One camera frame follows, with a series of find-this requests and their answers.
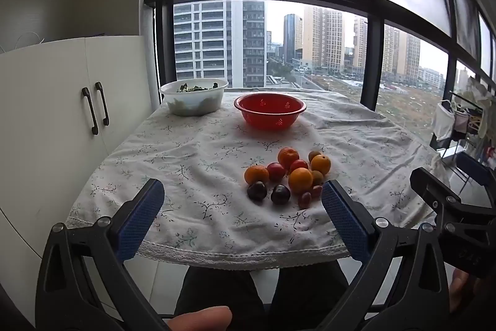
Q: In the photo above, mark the white hanging garment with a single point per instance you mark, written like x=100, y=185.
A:
x=443, y=121

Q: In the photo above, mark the floral white tablecloth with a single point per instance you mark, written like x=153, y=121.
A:
x=201, y=168

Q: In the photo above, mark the clothes drying rack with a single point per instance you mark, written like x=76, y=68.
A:
x=472, y=114

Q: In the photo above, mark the small brown fruit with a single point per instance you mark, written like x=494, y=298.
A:
x=314, y=155
x=317, y=178

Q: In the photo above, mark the dark purple plum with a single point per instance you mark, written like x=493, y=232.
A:
x=257, y=190
x=280, y=194

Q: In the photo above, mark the white floor cabinet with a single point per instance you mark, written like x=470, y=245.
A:
x=46, y=145

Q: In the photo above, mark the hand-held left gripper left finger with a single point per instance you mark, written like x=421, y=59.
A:
x=141, y=214

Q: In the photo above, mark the white plastic bowl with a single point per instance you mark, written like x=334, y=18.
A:
x=193, y=104

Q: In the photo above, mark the person's left hand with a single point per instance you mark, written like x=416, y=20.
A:
x=201, y=319

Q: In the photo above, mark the person's right hand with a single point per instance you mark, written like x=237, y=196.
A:
x=460, y=288

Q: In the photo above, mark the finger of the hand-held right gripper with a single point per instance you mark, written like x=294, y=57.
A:
x=465, y=230

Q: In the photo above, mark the leafy green vegetables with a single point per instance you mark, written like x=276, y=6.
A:
x=195, y=87

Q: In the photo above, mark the red plum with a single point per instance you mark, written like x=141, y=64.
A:
x=298, y=165
x=276, y=172

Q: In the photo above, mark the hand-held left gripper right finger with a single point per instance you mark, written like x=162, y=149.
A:
x=343, y=214

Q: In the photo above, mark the orange mandarin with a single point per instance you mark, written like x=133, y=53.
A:
x=300, y=179
x=288, y=157
x=321, y=164
x=256, y=175

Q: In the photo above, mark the red grape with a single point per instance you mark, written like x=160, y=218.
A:
x=316, y=191
x=304, y=200

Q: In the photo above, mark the red plastic colander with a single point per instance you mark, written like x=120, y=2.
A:
x=269, y=112

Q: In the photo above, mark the person's black pants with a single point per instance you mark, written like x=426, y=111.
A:
x=217, y=288

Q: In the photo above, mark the blue chair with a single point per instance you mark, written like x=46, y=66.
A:
x=474, y=166

